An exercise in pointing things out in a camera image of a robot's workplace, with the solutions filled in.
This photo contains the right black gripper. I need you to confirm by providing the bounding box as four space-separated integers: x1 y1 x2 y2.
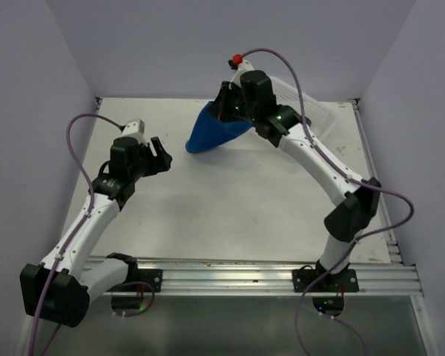
207 82 256 124

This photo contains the blue and black towel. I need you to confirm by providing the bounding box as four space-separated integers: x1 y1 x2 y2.
185 102 252 154

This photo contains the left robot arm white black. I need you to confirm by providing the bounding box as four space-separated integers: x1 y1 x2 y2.
19 136 172 327

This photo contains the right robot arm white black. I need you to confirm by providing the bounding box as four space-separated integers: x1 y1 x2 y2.
209 70 380 291

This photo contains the white plastic mesh basket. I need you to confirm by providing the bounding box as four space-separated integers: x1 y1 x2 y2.
269 76 340 142

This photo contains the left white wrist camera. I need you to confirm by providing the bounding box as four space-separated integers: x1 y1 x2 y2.
120 119 148 145

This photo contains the right wrist camera red cap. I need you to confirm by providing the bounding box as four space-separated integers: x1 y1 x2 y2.
228 54 254 87

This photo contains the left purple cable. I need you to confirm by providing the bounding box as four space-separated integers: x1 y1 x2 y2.
27 113 156 356

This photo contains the purple cable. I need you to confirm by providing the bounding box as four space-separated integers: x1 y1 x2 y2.
244 47 415 356
27 113 156 356

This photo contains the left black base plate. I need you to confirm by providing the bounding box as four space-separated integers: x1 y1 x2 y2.
137 268 163 293

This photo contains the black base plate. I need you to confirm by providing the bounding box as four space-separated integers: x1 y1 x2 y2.
137 268 163 293
291 266 360 293

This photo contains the aluminium mounting rail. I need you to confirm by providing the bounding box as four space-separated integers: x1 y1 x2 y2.
138 259 423 297

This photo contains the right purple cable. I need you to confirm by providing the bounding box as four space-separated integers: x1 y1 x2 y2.
244 47 415 356

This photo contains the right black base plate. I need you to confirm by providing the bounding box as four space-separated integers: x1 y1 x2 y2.
291 266 360 293

